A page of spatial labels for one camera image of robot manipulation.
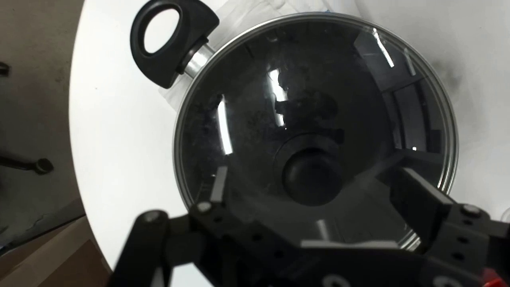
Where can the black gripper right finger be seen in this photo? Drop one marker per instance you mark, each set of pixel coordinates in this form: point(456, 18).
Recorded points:
point(467, 240)

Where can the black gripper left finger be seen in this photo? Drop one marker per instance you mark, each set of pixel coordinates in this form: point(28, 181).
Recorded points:
point(159, 249)

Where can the glass lid with black knob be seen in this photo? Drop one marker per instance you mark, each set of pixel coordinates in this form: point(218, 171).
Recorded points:
point(319, 80)

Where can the black cooking pot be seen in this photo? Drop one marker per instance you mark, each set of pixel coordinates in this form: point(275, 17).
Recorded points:
point(159, 69)

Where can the black floor stand leg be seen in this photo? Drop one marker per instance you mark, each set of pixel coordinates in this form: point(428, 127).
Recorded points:
point(32, 165)

